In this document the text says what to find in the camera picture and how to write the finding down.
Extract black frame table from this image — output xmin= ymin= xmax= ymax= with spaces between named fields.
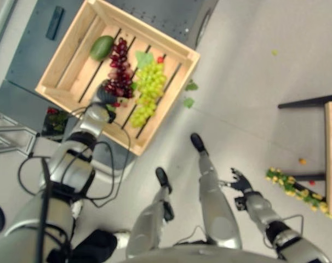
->
xmin=277 ymin=93 xmax=332 ymax=202

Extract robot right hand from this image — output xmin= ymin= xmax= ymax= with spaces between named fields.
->
xmin=228 ymin=167 xmax=256 ymax=195

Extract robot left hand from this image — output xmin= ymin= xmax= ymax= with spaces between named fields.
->
xmin=94 ymin=79 xmax=122 ymax=108

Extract large light wooden crate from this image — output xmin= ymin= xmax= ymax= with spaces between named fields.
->
xmin=34 ymin=0 xmax=201 ymax=157

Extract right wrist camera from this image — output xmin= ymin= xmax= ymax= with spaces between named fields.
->
xmin=234 ymin=195 xmax=248 ymax=212

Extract grey pole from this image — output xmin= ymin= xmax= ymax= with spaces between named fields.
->
xmin=0 ymin=0 xmax=19 ymax=64

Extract grey metal table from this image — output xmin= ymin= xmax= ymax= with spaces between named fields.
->
xmin=0 ymin=0 xmax=219 ymax=184

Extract black bar-shaped device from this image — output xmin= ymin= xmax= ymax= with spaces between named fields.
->
xmin=45 ymin=6 xmax=65 ymax=41

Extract green mango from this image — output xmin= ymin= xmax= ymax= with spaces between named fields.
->
xmin=89 ymin=35 xmax=115 ymax=62

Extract black cable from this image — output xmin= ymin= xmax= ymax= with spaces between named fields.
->
xmin=17 ymin=106 xmax=133 ymax=263

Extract green grape bunch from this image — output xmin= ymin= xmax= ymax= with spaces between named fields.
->
xmin=128 ymin=50 xmax=168 ymax=129

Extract red flowers with leaves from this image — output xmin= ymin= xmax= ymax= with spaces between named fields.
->
xmin=42 ymin=106 xmax=70 ymax=138

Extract yellow flower garland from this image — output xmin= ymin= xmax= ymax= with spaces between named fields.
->
xmin=265 ymin=167 xmax=332 ymax=222

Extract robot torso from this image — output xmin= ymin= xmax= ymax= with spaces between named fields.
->
xmin=111 ymin=232 xmax=293 ymax=263

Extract red grape bunch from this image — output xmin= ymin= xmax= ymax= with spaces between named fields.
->
xmin=102 ymin=67 xmax=135 ymax=108
xmin=108 ymin=38 xmax=133 ymax=75

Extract aluminium profile frame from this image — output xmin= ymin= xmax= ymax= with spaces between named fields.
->
xmin=0 ymin=106 xmax=41 ymax=157

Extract robot left leg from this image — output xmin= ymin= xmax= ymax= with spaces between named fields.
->
xmin=125 ymin=167 xmax=175 ymax=259

